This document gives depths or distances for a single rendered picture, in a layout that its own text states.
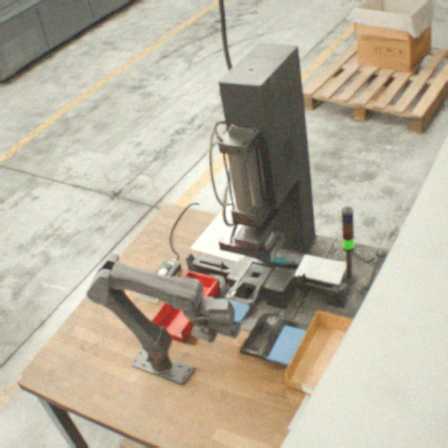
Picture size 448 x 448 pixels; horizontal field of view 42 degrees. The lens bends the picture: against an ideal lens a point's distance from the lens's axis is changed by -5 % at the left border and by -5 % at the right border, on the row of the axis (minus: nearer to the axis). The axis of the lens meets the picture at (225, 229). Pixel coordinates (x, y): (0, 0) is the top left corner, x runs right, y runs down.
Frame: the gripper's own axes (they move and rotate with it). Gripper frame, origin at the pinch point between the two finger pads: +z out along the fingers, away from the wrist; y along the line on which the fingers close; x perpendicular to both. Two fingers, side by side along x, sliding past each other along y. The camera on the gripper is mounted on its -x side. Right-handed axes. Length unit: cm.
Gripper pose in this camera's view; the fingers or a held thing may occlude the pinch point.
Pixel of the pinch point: (216, 330)
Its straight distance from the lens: 181.9
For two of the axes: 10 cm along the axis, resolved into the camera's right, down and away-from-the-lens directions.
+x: -8.8, -2.4, 4.0
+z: 2.8, 4.1, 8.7
